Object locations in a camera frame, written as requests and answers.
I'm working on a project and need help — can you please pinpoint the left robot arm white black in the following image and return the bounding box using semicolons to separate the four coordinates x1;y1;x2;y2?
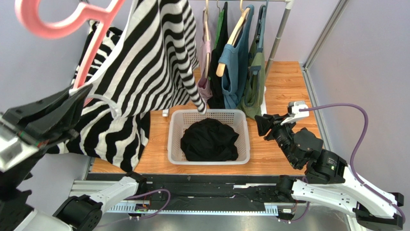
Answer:
0;86;146;231

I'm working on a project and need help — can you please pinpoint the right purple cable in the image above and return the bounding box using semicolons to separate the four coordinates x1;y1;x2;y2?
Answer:
278;103;406;224

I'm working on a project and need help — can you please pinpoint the pink plastic hanger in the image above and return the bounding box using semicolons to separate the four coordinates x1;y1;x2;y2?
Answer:
14;0;126;106

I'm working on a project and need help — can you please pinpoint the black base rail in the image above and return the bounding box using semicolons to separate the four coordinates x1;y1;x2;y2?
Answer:
65;173;335;222

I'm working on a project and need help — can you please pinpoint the black white striped tank top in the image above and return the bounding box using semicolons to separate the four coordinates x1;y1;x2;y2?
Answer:
89;0;206;119

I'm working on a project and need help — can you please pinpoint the green plastic hanger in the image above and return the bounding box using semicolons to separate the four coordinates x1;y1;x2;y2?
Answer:
214;0;224;49

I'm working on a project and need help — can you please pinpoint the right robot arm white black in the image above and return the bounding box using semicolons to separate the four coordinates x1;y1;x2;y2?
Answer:
255;114;404;231

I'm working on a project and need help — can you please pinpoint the mauve tank top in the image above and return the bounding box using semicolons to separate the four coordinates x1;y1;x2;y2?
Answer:
197;29;213;102

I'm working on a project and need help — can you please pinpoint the metal clothes rack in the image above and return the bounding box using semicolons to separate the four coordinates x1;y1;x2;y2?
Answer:
162;0;295;117

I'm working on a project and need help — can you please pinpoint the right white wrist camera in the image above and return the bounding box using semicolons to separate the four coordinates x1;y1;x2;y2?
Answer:
281;101;309;125

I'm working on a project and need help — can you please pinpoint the wooden hanger under mauve top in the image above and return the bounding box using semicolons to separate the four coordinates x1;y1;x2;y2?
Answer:
203;0;211;79

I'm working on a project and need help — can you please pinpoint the olive green tank top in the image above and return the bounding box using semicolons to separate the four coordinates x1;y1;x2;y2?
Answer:
236;4;267;121

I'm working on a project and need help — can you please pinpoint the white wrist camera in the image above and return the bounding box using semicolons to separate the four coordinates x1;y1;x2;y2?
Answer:
281;101;309;125
0;126;39;172

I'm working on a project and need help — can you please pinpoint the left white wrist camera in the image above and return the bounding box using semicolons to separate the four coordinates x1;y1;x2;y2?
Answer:
0;126;39;172

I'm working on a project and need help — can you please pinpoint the zebra striped blanket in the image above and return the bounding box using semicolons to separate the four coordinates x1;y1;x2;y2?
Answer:
46;21;151;173

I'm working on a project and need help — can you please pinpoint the white plastic laundry basket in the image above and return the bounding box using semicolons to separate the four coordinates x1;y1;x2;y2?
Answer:
167;109;251;166

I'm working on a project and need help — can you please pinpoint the black top on green hanger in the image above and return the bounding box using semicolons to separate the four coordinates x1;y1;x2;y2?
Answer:
206;1;230;110

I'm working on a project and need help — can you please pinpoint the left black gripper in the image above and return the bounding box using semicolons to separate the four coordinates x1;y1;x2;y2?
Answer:
0;77;94;187

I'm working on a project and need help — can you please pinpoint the blue tank top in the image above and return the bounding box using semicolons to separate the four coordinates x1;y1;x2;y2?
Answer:
218;4;255;109

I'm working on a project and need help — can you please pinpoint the teal plastic hanger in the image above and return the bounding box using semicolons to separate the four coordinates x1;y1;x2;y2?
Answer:
255;0;269;52

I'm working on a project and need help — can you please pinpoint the wooden hanger under blue top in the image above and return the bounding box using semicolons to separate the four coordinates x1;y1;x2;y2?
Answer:
216;0;249;77

